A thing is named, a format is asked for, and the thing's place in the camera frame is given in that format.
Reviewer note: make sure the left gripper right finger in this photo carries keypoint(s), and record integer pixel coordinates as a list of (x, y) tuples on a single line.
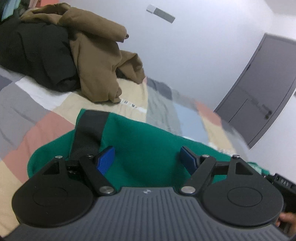
[(192, 162)]

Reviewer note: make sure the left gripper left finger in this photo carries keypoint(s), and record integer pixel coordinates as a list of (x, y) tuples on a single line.
[(98, 164)]

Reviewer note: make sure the green hooded sweatshirt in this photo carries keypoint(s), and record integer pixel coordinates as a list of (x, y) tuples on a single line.
[(145, 156)]

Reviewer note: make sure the person right hand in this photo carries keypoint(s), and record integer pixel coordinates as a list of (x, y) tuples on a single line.
[(290, 218)]

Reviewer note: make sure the patchwork bed quilt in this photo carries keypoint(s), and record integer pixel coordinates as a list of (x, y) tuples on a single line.
[(32, 116)]

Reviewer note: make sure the grey door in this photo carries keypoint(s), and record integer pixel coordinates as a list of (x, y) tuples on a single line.
[(262, 90)]

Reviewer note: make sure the brown garment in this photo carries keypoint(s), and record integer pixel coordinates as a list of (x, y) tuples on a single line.
[(94, 46)]

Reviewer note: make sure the black garment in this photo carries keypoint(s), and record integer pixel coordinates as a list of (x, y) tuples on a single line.
[(40, 51)]

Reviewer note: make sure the grey wall switch panel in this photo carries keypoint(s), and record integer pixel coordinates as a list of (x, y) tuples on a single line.
[(160, 13)]

